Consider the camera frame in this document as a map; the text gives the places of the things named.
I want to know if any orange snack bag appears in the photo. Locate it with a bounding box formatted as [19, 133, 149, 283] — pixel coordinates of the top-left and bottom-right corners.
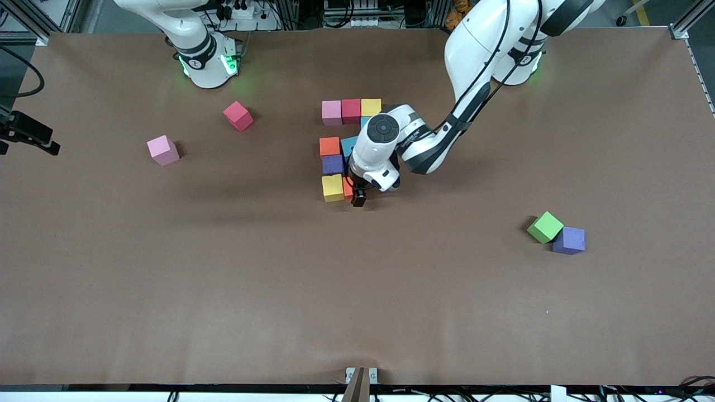
[445, 0, 474, 30]

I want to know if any aluminium frame profile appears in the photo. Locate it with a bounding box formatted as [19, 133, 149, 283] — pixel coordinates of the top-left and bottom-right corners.
[670, 0, 715, 41]
[0, 0, 84, 46]

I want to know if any white metal bracket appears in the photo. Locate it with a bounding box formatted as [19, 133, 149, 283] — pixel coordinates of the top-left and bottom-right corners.
[345, 367, 379, 385]

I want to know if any green foam cube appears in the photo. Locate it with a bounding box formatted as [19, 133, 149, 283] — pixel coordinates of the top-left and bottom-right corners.
[527, 210, 565, 245]

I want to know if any tan camera post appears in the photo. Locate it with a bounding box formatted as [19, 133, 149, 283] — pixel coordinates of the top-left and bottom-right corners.
[342, 367, 370, 402]

